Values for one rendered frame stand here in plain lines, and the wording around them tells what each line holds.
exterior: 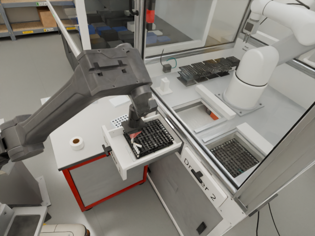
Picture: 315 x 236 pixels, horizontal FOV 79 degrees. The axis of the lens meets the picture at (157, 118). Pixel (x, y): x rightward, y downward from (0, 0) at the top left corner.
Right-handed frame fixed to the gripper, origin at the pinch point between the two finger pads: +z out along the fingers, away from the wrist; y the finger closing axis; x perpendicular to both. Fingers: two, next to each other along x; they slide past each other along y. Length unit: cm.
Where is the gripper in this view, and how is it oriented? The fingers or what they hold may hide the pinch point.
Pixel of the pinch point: (132, 136)
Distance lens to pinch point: 96.0
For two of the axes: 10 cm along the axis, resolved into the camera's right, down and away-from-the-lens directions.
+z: -1.7, 7.1, 6.8
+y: -8.5, 2.5, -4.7
